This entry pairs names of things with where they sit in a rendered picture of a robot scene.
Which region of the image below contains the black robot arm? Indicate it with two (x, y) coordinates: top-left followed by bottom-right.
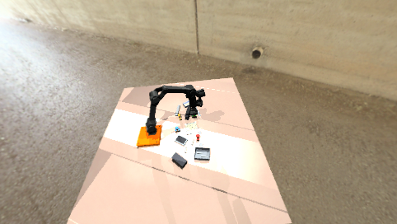
(145, 84), (206, 136)

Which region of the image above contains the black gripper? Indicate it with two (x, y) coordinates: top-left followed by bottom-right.
(189, 101), (198, 115)

